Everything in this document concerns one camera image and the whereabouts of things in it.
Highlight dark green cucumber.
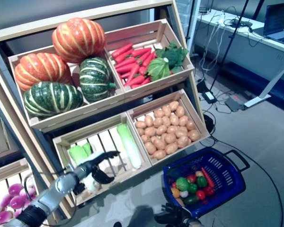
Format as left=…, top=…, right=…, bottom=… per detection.
left=183, top=195, right=200, bottom=206

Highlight orange fruit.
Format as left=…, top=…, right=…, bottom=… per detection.
left=170, top=187, right=181, bottom=199

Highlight light green bell pepper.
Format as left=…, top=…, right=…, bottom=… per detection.
left=175, top=177, right=190, bottom=192

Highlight white hanging cables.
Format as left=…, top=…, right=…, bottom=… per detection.
left=200, top=10, right=229, bottom=71

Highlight black device on desk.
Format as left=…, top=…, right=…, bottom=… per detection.
left=223, top=18, right=253, bottom=28

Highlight wooden display shelf rack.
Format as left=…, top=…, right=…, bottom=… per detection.
left=0, top=0, right=210, bottom=219

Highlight wooden crate with turnips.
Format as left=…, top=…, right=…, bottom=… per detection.
left=0, top=157, right=40, bottom=227

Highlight white cabbage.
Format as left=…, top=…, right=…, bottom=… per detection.
left=80, top=152, right=103, bottom=192

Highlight small green striped pumpkin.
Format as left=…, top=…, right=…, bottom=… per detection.
left=79, top=56, right=116, bottom=103

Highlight wooden crate with potatoes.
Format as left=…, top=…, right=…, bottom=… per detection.
left=126, top=89, right=210, bottom=166

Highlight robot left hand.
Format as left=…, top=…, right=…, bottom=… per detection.
left=90, top=150, right=121, bottom=185

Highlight open laptop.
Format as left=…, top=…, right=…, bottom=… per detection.
left=253, top=2, right=284, bottom=45

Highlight long napa cabbage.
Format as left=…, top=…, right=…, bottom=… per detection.
left=116, top=123, right=142, bottom=169

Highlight grey power brick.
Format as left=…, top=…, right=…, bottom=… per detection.
left=224, top=96, right=247, bottom=112

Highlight dark green broccoli with leaves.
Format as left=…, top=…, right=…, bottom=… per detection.
left=155, top=41, right=189, bottom=74

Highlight green bok choy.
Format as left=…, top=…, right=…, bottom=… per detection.
left=81, top=142, right=93, bottom=157
left=68, top=145, right=88, bottom=166

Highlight black floor cable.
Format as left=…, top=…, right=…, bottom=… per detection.
left=202, top=113, right=284, bottom=227

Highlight wooden crate with cabbages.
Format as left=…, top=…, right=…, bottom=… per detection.
left=52, top=111, right=153, bottom=206

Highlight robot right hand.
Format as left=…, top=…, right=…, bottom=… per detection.
left=153, top=202, right=193, bottom=227

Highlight blue plastic shopping basket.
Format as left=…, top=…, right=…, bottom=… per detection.
left=162, top=148, right=251, bottom=219

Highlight large orange striped pumpkin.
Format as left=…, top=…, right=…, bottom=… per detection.
left=52, top=17, right=107, bottom=64

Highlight wooden crate with carrots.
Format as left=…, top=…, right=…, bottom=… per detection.
left=104, top=18, right=195, bottom=99

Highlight white desk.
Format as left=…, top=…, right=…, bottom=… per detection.
left=195, top=9, right=284, bottom=107

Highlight light green lettuce head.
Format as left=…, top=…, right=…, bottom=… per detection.
left=146, top=57, right=171, bottom=82

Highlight wooden crate with pumpkins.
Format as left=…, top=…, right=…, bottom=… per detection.
left=8, top=44, right=126, bottom=130

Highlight black power adapter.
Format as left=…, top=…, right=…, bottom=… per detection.
left=201, top=91, right=216, bottom=104

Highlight black tripod stand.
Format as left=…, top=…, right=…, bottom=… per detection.
left=209, top=0, right=263, bottom=93

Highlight flat orange striped pumpkin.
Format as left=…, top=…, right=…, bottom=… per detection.
left=14, top=52, right=72, bottom=92

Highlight wide green striped pumpkin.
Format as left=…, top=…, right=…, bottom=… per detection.
left=23, top=81, right=84, bottom=119

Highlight dark green bell pepper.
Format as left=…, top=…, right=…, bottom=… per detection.
left=196, top=176, right=208, bottom=189

